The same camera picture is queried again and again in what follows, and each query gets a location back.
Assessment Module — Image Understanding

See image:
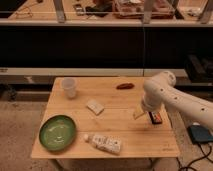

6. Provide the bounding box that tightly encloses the green ceramic plate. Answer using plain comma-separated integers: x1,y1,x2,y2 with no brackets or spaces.
39,115,77,151

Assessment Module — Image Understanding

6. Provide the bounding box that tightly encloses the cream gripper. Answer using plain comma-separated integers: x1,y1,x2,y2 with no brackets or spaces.
133,105,162,124

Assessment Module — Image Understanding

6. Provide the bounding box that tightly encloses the black cable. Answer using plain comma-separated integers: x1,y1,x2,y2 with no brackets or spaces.
175,142,213,171

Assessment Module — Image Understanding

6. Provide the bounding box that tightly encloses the wooden table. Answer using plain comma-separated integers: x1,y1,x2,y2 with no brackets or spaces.
31,77,180,171

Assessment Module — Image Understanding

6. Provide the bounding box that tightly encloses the white tube bottle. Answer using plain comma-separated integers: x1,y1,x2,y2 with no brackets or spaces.
84,134,121,155

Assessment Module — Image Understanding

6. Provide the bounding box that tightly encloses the brown oblong object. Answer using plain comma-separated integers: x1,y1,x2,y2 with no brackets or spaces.
116,83,134,90

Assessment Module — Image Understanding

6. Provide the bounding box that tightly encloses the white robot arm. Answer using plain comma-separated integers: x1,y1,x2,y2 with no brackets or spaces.
141,71,213,131

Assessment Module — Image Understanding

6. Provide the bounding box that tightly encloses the translucent white cup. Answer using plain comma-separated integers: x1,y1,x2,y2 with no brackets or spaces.
61,77,77,98

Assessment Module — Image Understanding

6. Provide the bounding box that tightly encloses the dark blue box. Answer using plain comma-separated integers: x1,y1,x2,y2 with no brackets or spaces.
187,125,213,144

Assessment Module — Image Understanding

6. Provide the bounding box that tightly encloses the black case on shelf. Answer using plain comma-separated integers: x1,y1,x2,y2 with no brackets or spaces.
185,55,213,83

